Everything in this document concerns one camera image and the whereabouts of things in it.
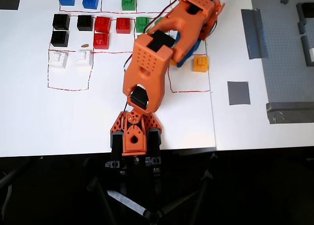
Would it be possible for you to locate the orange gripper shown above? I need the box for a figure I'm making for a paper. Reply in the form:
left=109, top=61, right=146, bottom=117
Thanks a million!
left=175, top=0, right=226, bottom=68

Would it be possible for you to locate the grey square tape marker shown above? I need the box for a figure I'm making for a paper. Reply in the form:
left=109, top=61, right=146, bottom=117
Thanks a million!
left=227, top=81, right=251, bottom=106

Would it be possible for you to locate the red toy brick block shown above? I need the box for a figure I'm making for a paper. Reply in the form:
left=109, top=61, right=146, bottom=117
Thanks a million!
left=94, top=16, right=111, bottom=33
left=93, top=32, right=109, bottom=50
left=116, top=17, right=131, bottom=34

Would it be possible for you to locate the white toy brick block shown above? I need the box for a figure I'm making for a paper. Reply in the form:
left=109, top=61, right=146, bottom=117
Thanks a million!
left=75, top=50, right=93, bottom=67
left=48, top=51, right=69, bottom=69

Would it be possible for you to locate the black toy brick block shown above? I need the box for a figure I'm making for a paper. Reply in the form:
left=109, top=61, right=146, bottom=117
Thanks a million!
left=52, top=13, right=71, bottom=30
left=51, top=30, right=70, bottom=48
left=77, top=15, right=94, bottom=31

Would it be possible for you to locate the long grey tape strip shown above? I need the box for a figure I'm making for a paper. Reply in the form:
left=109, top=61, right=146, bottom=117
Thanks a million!
left=240, top=8, right=269, bottom=60

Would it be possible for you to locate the grey studded baseplate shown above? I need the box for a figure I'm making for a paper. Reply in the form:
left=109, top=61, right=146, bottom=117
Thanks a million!
left=249, top=0, right=314, bottom=104

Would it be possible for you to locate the black table clamp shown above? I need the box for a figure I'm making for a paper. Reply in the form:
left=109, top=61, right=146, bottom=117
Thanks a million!
left=145, top=128, right=162, bottom=167
left=109, top=131, right=123, bottom=169

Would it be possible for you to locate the long grey brick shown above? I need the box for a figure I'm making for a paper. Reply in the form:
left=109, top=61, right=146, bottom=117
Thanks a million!
left=301, top=35, right=314, bottom=67

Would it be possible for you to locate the wide crumpled grey tape strip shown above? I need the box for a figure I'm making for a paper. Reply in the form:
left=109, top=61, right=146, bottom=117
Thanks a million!
left=266, top=101, right=314, bottom=125

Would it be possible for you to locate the black tripod stand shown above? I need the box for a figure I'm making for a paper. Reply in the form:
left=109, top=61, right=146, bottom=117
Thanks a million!
left=85, top=153, right=219, bottom=225

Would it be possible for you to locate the dark tape patch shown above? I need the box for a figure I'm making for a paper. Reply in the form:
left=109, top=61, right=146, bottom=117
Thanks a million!
left=0, top=0, right=22, bottom=11

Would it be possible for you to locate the black metal leg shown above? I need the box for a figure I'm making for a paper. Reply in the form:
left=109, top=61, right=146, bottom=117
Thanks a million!
left=0, top=158, right=32, bottom=189

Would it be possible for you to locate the dark grey brick wall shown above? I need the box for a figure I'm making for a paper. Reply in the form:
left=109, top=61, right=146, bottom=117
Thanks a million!
left=296, top=2, right=314, bottom=23

